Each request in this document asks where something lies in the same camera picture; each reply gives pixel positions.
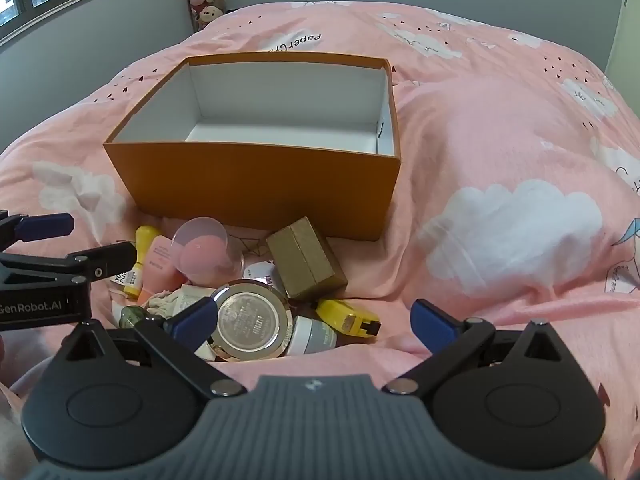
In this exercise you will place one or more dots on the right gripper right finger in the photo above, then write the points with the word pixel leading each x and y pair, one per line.
pixel 452 343

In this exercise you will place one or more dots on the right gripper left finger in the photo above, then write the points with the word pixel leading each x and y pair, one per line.
pixel 175 340

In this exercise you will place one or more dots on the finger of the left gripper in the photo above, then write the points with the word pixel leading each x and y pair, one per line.
pixel 92 264
pixel 21 228

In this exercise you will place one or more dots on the green spray bottle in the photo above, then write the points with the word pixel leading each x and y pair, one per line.
pixel 130 316

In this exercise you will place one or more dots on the pink cosmetic tube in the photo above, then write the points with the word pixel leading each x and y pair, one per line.
pixel 159 273

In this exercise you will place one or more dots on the yellow cap bottle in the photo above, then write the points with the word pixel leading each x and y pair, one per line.
pixel 131 281

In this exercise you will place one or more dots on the clear cup pink sponge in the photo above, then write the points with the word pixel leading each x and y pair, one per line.
pixel 203 251

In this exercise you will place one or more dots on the yellow tape measure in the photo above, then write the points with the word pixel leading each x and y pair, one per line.
pixel 348 320

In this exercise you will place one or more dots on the small white cream jar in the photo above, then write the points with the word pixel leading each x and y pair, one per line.
pixel 310 336

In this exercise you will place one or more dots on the brown cardboard gift box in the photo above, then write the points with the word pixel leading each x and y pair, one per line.
pixel 306 263

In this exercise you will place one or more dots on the pink cloud print duvet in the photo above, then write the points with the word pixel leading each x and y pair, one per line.
pixel 517 197

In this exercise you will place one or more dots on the orange cardboard box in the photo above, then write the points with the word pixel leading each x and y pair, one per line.
pixel 259 140

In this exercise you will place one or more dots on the white door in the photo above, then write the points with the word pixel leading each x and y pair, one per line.
pixel 623 63

